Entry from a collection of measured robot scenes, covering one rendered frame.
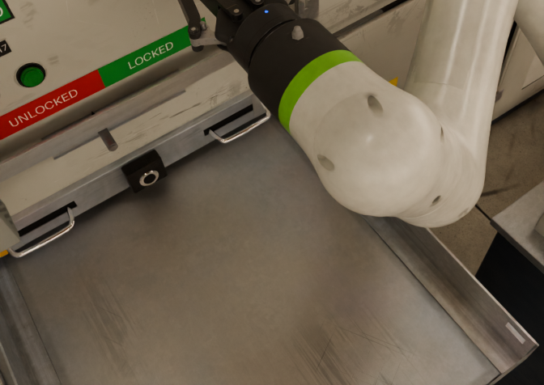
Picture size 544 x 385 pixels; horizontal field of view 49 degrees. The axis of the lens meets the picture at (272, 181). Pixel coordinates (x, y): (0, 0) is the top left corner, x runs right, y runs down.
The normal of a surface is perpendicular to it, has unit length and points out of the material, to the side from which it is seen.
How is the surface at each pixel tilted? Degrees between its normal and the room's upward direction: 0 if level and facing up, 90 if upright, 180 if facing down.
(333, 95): 21
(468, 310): 0
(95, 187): 90
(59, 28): 90
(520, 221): 0
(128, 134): 90
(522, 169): 0
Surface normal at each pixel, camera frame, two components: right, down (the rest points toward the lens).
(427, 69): -0.66, -0.22
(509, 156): -0.07, -0.55
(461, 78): -0.07, -0.07
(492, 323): -0.83, 0.49
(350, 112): -0.49, -0.49
